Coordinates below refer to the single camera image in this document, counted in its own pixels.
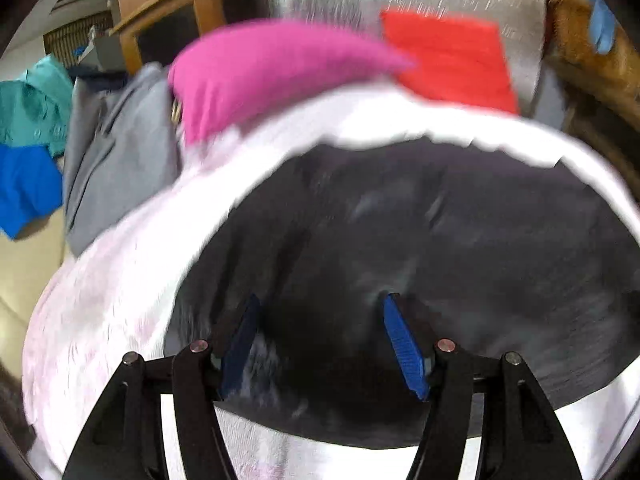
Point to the wooden cabinet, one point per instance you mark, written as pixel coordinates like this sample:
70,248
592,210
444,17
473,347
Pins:
157,30

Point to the wicker basket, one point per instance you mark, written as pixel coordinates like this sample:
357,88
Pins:
619,68

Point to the teal shirt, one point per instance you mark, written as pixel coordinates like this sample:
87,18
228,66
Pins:
36,107

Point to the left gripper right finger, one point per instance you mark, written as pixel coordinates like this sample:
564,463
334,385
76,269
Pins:
521,436

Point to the red orange cushion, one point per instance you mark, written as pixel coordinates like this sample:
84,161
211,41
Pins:
457,59

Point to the grey garment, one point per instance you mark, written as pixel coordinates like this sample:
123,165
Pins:
121,150

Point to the magenta pillow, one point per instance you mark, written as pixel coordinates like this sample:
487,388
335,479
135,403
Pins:
239,72

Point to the blue jacket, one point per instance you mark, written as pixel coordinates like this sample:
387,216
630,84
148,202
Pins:
31,187

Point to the light blue cloth in basket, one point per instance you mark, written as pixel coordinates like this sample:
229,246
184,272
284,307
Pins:
602,27

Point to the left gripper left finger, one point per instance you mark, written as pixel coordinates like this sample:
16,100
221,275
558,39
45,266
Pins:
123,435

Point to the white pink bed blanket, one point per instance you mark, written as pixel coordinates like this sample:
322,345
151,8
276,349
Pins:
118,295

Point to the black puffer jacket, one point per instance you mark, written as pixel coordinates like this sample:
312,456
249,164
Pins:
492,253

